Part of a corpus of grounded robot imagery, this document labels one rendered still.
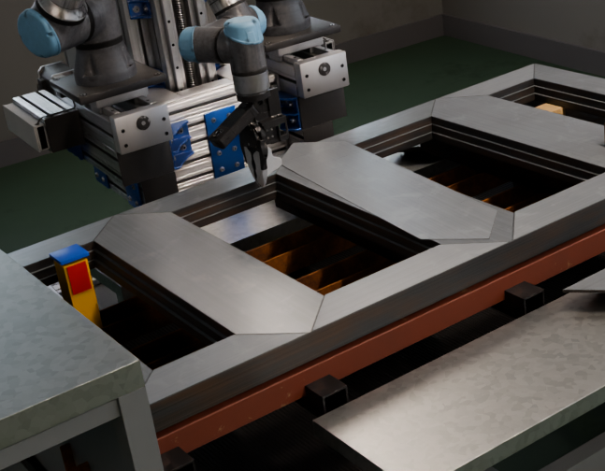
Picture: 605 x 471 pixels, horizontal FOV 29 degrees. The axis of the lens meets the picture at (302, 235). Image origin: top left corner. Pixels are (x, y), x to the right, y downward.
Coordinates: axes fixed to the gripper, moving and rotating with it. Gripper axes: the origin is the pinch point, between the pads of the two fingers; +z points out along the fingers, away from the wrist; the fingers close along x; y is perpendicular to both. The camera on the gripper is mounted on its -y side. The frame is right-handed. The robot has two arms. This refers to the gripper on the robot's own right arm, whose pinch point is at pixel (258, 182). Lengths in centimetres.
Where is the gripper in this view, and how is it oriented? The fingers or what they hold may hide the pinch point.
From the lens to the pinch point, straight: 253.3
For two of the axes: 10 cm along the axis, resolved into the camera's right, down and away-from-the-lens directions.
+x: -5.5, -2.7, 7.9
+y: 8.2, -3.3, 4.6
